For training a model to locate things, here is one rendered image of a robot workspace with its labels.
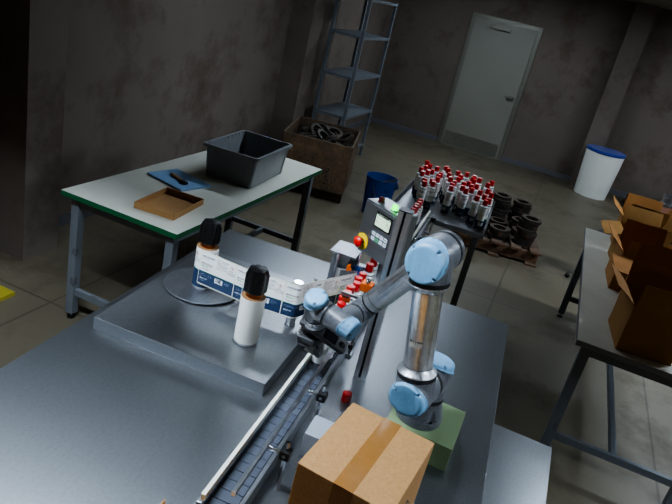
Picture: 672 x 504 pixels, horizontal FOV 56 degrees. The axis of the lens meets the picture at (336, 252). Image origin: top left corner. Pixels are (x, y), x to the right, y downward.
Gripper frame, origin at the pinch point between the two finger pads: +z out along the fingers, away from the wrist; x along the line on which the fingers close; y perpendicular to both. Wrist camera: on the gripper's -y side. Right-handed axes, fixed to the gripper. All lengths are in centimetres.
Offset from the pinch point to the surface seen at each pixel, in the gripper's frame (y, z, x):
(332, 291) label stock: 9.3, 12.5, -35.4
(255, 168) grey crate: 107, 86, -154
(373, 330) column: -14.4, -4.1, -14.4
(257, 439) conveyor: 2.5, -17.9, 42.3
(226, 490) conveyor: 1, -29, 61
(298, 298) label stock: 17.9, 3.6, -21.3
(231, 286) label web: 45.2, 6.6, -18.1
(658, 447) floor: -180, 171, -112
